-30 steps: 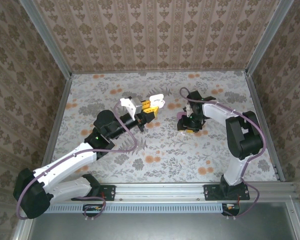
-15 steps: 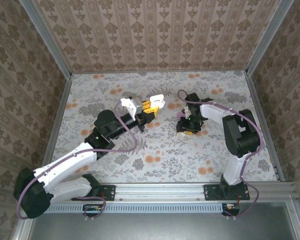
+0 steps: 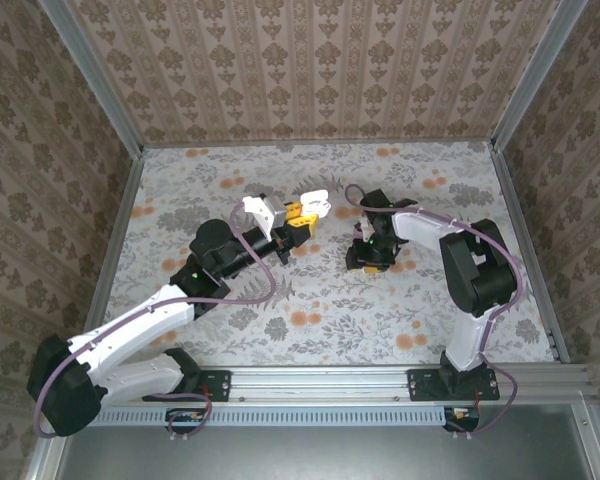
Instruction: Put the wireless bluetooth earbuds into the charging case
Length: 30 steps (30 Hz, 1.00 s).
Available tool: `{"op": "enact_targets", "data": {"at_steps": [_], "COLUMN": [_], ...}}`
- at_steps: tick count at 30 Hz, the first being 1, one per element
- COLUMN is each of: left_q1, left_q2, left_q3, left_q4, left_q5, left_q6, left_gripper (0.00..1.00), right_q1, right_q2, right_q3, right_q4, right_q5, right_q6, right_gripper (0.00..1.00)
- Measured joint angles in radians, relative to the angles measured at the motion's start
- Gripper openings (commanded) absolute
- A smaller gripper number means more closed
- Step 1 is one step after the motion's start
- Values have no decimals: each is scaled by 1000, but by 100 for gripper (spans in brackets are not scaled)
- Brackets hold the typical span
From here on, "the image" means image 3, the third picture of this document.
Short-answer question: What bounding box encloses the floral table cloth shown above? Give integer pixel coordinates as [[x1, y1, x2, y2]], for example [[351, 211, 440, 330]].
[[92, 139, 556, 369]]

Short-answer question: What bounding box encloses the black controller board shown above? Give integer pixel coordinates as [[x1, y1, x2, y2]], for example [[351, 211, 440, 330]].
[[442, 405, 482, 432], [165, 407, 210, 435]]

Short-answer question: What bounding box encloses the grey metal sheet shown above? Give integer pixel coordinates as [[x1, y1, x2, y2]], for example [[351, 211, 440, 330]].
[[54, 422, 596, 480]]

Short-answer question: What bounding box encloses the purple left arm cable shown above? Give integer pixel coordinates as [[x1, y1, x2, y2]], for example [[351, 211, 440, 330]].
[[32, 205, 280, 441]]

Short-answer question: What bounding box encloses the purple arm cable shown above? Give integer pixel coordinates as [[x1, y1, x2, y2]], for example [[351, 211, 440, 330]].
[[32, 205, 280, 441], [343, 182, 526, 436]]

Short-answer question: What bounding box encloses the aluminium table end rail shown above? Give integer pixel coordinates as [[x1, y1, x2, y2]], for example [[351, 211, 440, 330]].
[[142, 137, 496, 149]]

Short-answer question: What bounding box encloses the aluminium table side rail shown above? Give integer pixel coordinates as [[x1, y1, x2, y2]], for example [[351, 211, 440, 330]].
[[489, 144, 572, 365], [82, 149, 146, 326]]

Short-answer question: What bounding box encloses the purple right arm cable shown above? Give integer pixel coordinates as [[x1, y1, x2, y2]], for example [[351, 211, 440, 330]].
[[343, 182, 526, 436]]

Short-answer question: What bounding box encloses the white slotted cable duct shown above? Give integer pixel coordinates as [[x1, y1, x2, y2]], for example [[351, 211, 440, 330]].
[[72, 405, 449, 427]]

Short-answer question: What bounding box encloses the aluminium frame post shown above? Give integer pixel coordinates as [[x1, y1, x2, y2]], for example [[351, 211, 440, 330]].
[[37, 0, 146, 157], [489, 0, 589, 151]]

